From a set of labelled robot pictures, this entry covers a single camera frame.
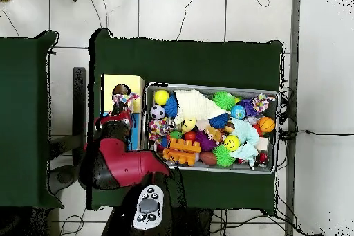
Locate dark green table cloth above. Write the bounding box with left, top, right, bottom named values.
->
left=87, top=28, right=284, bottom=216
left=0, top=30, right=64, bottom=209

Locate mint green muslin cloth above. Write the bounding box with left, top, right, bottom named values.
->
left=228, top=116, right=261, bottom=169

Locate plain yellow ball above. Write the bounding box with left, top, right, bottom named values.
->
left=153, top=89, right=170, bottom=106

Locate orange toy building brick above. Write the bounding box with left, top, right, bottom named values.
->
left=162, top=137, right=202, bottom=167

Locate orange toy basketball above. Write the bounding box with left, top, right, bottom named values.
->
left=257, top=116, right=277, bottom=134

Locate black and white soccer ball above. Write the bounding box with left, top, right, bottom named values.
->
left=149, top=104, right=166, bottom=120

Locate colourful polka dot cloth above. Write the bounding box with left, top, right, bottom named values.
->
left=148, top=116, right=174, bottom=143
left=111, top=92, right=141, bottom=114

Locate black cable with plug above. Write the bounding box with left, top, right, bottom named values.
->
left=279, top=129, right=354, bottom=140

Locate wooden box with three holes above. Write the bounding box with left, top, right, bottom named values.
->
left=100, top=73, right=146, bottom=151

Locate black monitor on stand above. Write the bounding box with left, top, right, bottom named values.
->
left=48, top=66, right=88, bottom=195

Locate grey floor cable cover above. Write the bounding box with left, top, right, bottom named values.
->
left=284, top=0, right=301, bottom=236

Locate shallow mesh bin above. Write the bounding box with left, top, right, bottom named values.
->
left=140, top=82, right=280, bottom=175

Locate cream muslin cloth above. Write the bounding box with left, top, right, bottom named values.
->
left=173, top=89, right=230, bottom=125

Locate blue globe ball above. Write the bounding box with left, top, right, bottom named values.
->
left=230, top=104, right=246, bottom=120

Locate green spiky rubber ball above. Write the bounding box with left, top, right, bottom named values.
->
left=211, top=91, right=237, bottom=111

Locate yellow smiley ball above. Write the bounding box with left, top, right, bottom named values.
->
left=223, top=135, right=241, bottom=152

